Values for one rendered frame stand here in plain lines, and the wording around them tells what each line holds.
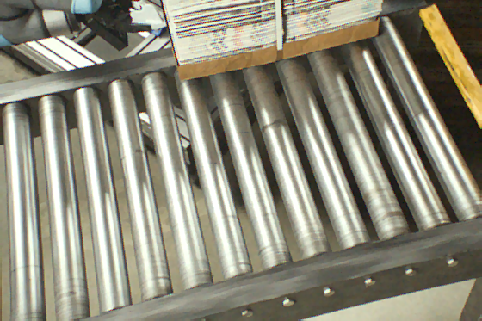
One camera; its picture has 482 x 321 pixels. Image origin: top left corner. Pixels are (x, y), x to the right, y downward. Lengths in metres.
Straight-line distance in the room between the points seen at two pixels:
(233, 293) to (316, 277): 0.13
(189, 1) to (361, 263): 0.50
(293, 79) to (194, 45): 0.20
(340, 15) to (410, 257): 0.45
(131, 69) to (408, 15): 0.55
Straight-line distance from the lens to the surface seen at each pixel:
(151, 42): 2.22
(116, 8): 1.45
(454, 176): 1.23
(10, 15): 1.43
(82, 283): 1.18
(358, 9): 1.32
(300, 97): 1.30
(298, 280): 1.12
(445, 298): 2.00
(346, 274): 1.12
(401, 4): 1.45
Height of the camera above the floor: 1.83
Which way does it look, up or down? 56 degrees down
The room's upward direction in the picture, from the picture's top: 8 degrees counter-clockwise
